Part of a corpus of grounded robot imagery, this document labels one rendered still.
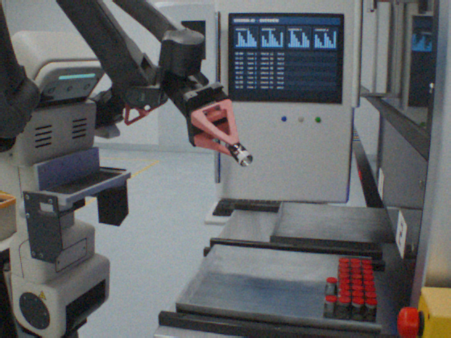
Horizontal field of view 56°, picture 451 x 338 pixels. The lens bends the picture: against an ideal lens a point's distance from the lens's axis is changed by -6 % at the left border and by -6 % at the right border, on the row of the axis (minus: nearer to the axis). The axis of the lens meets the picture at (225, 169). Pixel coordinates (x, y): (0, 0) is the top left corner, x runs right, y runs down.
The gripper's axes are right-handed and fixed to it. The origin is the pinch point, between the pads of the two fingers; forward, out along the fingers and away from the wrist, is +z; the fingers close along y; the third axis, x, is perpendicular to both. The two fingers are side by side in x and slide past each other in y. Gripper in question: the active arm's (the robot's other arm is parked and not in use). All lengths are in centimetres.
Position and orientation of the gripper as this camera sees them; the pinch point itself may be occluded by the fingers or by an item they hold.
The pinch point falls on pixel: (233, 146)
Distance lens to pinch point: 66.6
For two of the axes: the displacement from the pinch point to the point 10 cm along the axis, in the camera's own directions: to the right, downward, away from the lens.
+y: -0.4, -6.9, -7.2
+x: 8.6, -3.9, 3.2
